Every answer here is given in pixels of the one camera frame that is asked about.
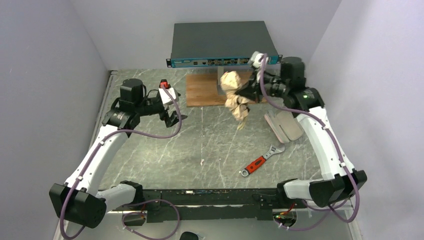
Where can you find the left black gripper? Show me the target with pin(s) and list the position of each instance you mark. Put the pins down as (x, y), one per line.
(170, 116)

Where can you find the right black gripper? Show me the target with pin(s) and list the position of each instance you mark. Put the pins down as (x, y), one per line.
(251, 89)

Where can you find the beige black folding umbrella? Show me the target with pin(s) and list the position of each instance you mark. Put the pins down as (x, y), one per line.
(230, 83)

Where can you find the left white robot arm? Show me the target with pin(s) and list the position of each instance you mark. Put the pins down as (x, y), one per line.
(79, 200)

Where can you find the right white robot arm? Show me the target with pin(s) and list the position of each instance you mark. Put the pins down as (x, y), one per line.
(339, 178)

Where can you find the wooden base board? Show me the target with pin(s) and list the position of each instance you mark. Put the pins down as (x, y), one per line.
(201, 90)

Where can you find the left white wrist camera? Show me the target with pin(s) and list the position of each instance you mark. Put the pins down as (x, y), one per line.
(168, 94)

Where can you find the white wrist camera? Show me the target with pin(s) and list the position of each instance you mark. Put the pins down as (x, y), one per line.
(168, 94)
(257, 59)

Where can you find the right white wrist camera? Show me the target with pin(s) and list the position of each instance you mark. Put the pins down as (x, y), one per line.
(257, 59)

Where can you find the metal stand bracket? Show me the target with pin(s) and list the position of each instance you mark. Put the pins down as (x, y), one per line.
(220, 72)

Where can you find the grey network switch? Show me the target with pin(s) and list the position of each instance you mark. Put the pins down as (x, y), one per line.
(216, 44)

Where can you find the aluminium frame rail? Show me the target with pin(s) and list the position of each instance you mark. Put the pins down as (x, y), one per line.
(112, 75)

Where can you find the red handled adjustable wrench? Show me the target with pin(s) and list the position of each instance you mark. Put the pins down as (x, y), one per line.
(257, 163)

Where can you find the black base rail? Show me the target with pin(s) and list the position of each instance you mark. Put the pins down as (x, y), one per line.
(260, 204)

